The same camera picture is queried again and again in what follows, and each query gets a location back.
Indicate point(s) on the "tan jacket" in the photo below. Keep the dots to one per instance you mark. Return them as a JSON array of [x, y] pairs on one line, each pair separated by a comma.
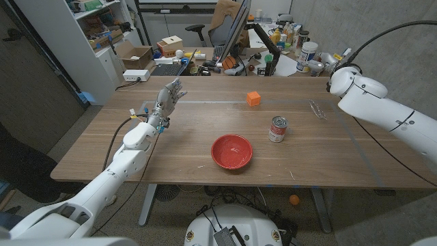
[[225, 10]]

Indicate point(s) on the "red bowl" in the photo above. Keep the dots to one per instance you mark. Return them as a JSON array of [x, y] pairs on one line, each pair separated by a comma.
[[231, 152]]

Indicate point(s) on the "white power box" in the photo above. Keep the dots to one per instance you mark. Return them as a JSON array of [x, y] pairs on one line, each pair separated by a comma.
[[136, 75]]

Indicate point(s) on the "small orange basketball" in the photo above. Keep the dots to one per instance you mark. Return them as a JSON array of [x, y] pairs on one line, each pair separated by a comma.
[[229, 63]]

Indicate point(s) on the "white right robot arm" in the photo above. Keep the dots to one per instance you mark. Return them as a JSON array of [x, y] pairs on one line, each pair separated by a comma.
[[379, 106]]

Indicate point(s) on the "grey office chair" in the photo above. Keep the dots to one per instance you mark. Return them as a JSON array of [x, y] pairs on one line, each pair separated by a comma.
[[218, 32]]

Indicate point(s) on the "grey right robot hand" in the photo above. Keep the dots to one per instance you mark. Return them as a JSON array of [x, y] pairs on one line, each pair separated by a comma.
[[322, 63]]

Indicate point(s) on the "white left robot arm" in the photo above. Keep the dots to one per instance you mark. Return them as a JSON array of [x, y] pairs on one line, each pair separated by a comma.
[[102, 184]]

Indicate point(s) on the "small box with white lid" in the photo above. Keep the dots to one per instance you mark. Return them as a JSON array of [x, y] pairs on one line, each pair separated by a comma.
[[170, 46]]

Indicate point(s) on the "flat computer monitor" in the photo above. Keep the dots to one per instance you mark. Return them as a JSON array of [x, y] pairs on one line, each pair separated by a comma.
[[235, 30]]

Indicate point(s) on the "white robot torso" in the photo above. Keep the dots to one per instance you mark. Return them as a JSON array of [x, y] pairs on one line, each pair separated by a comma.
[[232, 222]]

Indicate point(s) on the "yellow bottle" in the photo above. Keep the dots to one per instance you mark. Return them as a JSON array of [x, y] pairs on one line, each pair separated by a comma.
[[276, 37]]

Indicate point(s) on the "small green ball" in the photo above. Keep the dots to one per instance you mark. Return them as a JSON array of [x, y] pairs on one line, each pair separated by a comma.
[[268, 58]]

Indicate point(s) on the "open cardboard box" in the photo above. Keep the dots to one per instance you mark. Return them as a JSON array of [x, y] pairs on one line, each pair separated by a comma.
[[134, 56]]

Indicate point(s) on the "orange cube block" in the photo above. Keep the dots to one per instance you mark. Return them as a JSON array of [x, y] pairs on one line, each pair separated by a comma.
[[253, 99]]

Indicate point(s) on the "small orange ball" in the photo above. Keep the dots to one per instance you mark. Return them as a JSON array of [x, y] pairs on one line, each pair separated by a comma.
[[294, 200]]

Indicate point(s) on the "clear plastic wrapper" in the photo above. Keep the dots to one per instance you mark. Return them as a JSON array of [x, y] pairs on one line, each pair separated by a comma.
[[318, 110]]

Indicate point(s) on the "small white ball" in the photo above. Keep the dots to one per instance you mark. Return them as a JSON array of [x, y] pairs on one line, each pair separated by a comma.
[[179, 53]]

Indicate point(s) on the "grey metal table leg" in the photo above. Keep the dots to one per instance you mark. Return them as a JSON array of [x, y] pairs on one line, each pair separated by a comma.
[[147, 205], [321, 208]]

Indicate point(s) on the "white canister blue label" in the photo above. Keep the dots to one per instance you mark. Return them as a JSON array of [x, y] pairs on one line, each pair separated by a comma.
[[306, 56]]

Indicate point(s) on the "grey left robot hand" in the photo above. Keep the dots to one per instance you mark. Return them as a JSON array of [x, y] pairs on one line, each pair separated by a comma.
[[167, 99]]

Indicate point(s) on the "red and white soup can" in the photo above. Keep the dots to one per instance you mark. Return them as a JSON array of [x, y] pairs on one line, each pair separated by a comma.
[[277, 131]]

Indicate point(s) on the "black laptop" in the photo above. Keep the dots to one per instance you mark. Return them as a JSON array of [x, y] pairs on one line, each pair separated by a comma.
[[170, 68]]

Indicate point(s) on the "white shelf unit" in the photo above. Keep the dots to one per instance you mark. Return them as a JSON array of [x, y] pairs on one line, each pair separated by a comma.
[[68, 44]]

